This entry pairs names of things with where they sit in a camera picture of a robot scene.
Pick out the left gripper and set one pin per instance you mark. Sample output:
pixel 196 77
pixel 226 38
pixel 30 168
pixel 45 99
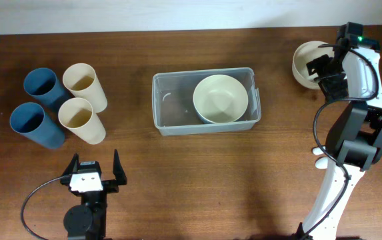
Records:
pixel 112 186

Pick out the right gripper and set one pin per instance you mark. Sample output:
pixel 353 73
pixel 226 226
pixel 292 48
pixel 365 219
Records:
pixel 330 91

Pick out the cream bowl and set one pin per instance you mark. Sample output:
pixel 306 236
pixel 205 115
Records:
pixel 304 54
pixel 220 98

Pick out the blue bowl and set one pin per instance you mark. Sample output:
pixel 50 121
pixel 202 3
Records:
pixel 206 121

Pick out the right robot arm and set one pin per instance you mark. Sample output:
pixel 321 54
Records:
pixel 346 71

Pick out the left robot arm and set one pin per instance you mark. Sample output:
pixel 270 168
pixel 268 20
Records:
pixel 87 220

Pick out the clear plastic container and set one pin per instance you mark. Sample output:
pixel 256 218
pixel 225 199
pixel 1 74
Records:
pixel 172 102

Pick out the cream cup front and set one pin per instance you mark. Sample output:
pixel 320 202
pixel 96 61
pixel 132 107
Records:
pixel 78 116

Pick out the cream cup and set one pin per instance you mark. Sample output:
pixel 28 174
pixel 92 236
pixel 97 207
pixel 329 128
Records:
pixel 78 116
pixel 82 81

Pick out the white plastic fork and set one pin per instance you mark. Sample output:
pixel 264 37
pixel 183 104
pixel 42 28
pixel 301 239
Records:
pixel 318 150

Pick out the white plastic spoon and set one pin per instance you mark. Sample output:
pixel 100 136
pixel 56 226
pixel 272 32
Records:
pixel 322 163

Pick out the blue cup front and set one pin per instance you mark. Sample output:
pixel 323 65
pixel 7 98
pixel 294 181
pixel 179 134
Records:
pixel 31 121

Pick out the blue cup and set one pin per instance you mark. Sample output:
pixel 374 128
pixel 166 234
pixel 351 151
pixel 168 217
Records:
pixel 43 85
pixel 31 121

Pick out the cream cup rear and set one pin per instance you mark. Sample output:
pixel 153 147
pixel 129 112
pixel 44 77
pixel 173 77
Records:
pixel 82 81

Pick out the blue cup rear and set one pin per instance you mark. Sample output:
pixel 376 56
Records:
pixel 43 85

